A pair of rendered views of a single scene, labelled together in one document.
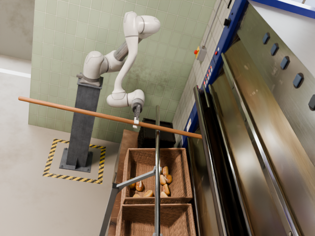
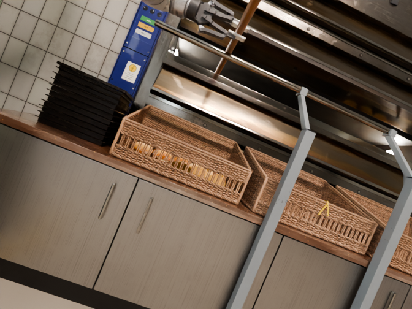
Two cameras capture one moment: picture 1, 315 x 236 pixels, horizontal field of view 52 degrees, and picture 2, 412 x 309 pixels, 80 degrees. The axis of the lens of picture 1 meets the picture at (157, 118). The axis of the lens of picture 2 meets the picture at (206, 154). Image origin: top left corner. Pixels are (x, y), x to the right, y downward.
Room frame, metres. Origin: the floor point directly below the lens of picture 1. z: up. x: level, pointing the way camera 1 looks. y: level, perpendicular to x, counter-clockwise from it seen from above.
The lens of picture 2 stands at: (1.73, 1.05, 0.74)
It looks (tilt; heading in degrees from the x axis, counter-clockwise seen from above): 1 degrees down; 274
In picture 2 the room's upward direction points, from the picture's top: 23 degrees clockwise
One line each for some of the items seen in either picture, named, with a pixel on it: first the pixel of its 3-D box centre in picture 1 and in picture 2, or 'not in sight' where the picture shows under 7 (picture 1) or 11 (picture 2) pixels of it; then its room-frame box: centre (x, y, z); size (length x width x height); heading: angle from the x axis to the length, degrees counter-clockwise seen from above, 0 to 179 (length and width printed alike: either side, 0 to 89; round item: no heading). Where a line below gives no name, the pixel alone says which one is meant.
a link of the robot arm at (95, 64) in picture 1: (94, 63); not in sight; (2.57, 0.68, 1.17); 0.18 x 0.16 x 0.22; 139
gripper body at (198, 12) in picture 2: (137, 110); (200, 13); (2.02, 0.16, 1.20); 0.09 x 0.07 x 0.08; 10
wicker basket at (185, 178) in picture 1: (155, 177); (186, 146); (1.91, -0.13, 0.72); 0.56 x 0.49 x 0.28; 12
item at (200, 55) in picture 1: (200, 53); not in sight; (2.85, -0.19, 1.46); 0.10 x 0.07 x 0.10; 10
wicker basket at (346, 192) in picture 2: not in sight; (396, 234); (0.71, -0.34, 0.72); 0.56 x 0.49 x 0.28; 9
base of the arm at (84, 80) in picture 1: (89, 77); not in sight; (2.56, 0.70, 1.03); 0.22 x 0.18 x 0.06; 104
